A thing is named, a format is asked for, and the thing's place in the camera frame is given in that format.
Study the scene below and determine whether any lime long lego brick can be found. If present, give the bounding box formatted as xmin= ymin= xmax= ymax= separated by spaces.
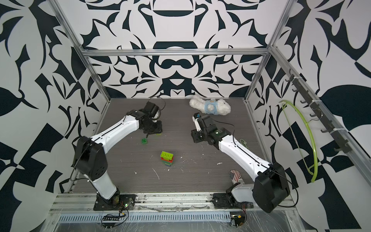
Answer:
xmin=160 ymin=151 xmax=174 ymax=160

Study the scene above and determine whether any red lego brick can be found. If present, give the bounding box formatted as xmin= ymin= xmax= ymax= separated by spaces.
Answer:
xmin=161 ymin=158 xmax=173 ymax=163

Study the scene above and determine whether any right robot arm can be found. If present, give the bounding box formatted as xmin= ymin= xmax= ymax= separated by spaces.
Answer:
xmin=191 ymin=113 xmax=290 ymax=213

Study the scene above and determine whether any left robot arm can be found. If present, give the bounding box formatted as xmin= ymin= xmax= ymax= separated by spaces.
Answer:
xmin=72 ymin=101 xmax=162 ymax=205

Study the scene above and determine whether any white plush toy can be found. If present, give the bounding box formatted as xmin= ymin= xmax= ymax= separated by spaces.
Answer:
xmin=189 ymin=95 xmax=231 ymax=116

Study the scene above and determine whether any american flag item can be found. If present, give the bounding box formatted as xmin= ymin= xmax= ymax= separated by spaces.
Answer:
xmin=229 ymin=170 xmax=243 ymax=184

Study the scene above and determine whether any black connector box right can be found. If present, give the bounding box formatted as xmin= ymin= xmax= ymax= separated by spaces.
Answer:
xmin=230 ymin=215 xmax=246 ymax=228

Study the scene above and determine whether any black connector box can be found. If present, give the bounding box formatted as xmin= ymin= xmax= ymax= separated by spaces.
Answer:
xmin=100 ymin=214 xmax=121 ymax=224
xmin=230 ymin=215 xmax=246 ymax=228

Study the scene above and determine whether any black connector box left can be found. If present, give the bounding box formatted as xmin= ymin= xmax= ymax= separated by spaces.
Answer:
xmin=100 ymin=214 xmax=121 ymax=224

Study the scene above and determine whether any green plastic hanger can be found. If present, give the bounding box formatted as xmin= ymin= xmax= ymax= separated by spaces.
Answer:
xmin=280 ymin=100 xmax=319 ymax=183

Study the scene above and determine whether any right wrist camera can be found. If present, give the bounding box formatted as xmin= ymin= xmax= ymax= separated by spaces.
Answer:
xmin=192 ymin=113 xmax=205 ymax=131

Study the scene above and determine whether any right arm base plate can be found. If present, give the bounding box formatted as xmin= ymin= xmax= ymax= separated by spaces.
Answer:
xmin=212 ymin=193 xmax=254 ymax=209

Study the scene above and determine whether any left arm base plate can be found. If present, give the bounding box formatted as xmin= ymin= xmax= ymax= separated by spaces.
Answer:
xmin=93 ymin=191 xmax=137 ymax=211

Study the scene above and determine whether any black wall hook rack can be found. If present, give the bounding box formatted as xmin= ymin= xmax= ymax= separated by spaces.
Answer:
xmin=287 ymin=70 xmax=353 ymax=154

